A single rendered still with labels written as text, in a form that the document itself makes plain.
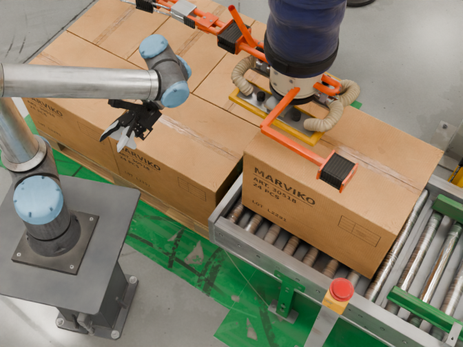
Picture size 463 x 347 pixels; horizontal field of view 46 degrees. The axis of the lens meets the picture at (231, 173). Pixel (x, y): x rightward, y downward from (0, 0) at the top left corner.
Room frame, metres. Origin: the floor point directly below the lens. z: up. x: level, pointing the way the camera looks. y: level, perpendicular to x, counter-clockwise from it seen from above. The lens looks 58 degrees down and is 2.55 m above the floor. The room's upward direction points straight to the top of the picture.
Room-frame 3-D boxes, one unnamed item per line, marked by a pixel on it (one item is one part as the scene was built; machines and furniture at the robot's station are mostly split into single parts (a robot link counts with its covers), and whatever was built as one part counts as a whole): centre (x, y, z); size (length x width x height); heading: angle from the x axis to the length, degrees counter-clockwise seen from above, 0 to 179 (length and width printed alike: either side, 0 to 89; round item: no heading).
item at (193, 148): (1.89, 0.31, 0.34); 1.20 x 1.00 x 0.40; 58
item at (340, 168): (0.82, -0.30, 1.25); 0.09 x 0.08 x 0.05; 144
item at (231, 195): (1.28, -0.10, 0.58); 0.70 x 0.03 x 0.06; 148
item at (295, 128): (1.13, -0.15, 1.14); 0.34 x 0.10 x 0.05; 54
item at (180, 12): (1.48, 0.17, 1.24); 0.07 x 0.07 x 0.04; 54
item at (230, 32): (1.35, -0.01, 1.25); 0.10 x 0.08 x 0.06; 144
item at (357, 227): (1.09, -0.40, 0.75); 0.60 x 0.40 x 0.40; 56
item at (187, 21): (1.48, 0.26, 1.25); 0.31 x 0.03 x 0.05; 67
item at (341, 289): (0.55, -0.32, 1.02); 0.07 x 0.07 x 0.04
